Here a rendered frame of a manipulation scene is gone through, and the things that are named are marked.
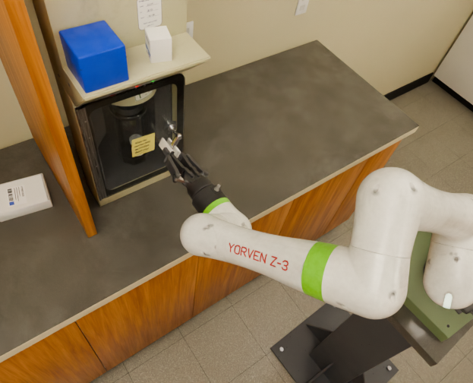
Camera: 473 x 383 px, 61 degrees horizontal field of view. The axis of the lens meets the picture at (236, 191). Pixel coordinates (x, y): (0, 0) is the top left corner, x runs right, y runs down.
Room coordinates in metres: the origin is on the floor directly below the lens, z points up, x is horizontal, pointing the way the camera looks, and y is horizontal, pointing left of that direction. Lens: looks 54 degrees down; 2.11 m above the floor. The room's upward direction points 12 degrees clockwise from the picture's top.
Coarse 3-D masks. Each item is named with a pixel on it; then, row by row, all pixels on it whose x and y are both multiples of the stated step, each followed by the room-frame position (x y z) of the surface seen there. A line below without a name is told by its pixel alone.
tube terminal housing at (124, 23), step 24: (48, 0) 0.68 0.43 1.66; (72, 0) 0.71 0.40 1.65; (96, 0) 0.75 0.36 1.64; (120, 0) 0.78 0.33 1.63; (168, 0) 0.86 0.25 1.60; (48, 24) 0.69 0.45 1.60; (72, 24) 0.71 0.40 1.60; (120, 24) 0.78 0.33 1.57; (168, 24) 0.86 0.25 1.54; (48, 48) 0.74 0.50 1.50; (72, 120) 0.71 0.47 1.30; (96, 192) 0.68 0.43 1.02; (120, 192) 0.73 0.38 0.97
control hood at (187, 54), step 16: (144, 48) 0.80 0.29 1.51; (176, 48) 0.82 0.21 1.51; (192, 48) 0.84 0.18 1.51; (128, 64) 0.73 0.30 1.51; (144, 64) 0.74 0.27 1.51; (160, 64) 0.75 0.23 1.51; (176, 64) 0.77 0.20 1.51; (192, 64) 0.78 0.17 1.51; (128, 80) 0.68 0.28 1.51; (144, 80) 0.69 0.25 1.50; (80, 96) 0.60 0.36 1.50; (96, 96) 0.61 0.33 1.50
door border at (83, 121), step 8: (80, 112) 0.68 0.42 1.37; (80, 120) 0.67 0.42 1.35; (88, 128) 0.68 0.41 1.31; (88, 136) 0.68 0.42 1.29; (88, 144) 0.67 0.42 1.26; (88, 152) 0.67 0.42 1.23; (96, 160) 0.68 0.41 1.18; (96, 168) 0.68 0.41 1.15; (96, 176) 0.67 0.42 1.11; (96, 184) 0.67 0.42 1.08; (104, 192) 0.68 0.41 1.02
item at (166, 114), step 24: (120, 96) 0.75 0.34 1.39; (144, 96) 0.80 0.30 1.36; (168, 96) 0.85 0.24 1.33; (96, 120) 0.70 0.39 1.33; (120, 120) 0.74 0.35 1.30; (144, 120) 0.79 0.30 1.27; (168, 120) 0.85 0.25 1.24; (96, 144) 0.69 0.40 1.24; (120, 144) 0.74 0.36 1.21; (120, 168) 0.73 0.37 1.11; (144, 168) 0.78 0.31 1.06
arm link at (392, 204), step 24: (384, 168) 0.52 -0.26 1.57; (360, 192) 0.48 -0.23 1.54; (384, 192) 0.46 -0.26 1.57; (408, 192) 0.46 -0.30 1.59; (432, 192) 0.52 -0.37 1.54; (360, 216) 0.44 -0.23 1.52; (384, 216) 0.43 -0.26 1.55; (408, 216) 0.43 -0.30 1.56; (432, 216) 0.48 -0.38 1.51; (456, 216) 0.55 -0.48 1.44; (360, 240) 0.40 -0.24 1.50; (384, 240) 0.39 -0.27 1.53; (408, 240) 0.40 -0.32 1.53; (432, 240) 0.60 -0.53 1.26; (456, 240) 0.57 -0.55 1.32
